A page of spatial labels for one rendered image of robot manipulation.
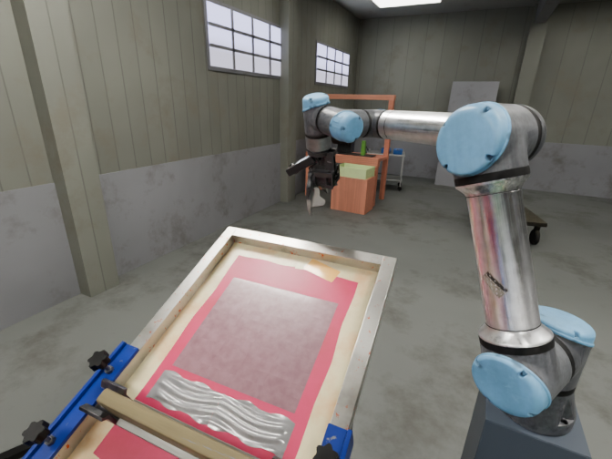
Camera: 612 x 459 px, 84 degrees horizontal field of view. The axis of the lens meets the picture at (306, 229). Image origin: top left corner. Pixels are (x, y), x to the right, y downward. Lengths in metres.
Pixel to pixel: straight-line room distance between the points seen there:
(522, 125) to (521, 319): 0.32
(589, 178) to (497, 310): 9.19
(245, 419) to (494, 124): 0.73
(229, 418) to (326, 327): 0.30
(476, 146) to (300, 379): 0.61
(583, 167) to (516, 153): 9.12
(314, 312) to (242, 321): 0.20
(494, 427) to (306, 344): 0.43
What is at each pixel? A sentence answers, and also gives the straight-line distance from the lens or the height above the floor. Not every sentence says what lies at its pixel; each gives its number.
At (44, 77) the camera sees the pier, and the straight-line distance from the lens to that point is 3.47.
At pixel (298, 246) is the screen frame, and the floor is 1.38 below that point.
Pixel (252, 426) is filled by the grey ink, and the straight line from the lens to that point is 0.84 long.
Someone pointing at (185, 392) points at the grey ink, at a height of 1.17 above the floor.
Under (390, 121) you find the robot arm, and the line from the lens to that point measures 0.93.
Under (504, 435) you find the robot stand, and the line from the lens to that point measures 0.92.
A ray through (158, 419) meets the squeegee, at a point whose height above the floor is 1.23.
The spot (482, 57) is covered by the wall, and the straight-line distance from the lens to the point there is 9.51.
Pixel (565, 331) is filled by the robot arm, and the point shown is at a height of 1.43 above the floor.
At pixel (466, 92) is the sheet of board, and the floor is 2.11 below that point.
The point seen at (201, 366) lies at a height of 1.19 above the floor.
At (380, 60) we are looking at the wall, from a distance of 9.86.
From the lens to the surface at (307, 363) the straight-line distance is 0.87.
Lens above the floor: 1.81
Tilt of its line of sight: 21 degrees down
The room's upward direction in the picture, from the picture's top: 2 degrees clockwise
